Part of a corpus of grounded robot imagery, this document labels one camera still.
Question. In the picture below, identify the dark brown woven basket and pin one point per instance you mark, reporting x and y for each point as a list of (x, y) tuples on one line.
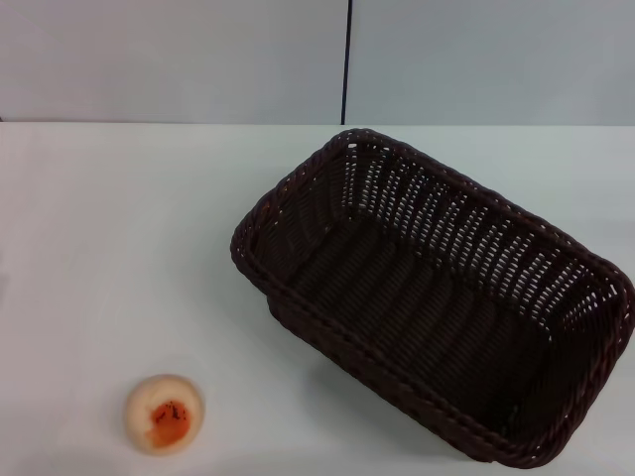
[(397, 297)]

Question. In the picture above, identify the round bun with orange centre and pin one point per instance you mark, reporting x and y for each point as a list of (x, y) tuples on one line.
[(164, 414)]

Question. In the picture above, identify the black vertical wall strip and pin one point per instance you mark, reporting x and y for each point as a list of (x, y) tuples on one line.
[(346, 59)]

